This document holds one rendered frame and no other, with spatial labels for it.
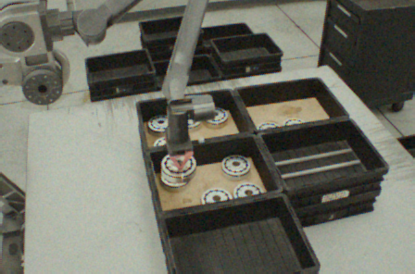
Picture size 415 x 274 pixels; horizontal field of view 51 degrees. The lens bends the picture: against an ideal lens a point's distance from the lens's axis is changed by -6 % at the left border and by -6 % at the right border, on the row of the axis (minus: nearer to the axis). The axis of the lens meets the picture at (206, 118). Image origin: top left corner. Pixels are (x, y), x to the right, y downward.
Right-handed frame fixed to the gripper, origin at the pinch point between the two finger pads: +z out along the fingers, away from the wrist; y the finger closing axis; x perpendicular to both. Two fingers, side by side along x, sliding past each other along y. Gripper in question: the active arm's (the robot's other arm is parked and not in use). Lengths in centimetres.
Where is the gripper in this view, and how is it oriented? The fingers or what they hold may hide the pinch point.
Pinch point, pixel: (179, 161)
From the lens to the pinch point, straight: 134.4
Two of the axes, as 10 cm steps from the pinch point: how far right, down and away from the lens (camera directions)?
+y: -2.3, -6.1, 7.6
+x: -9.7, 1.2, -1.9
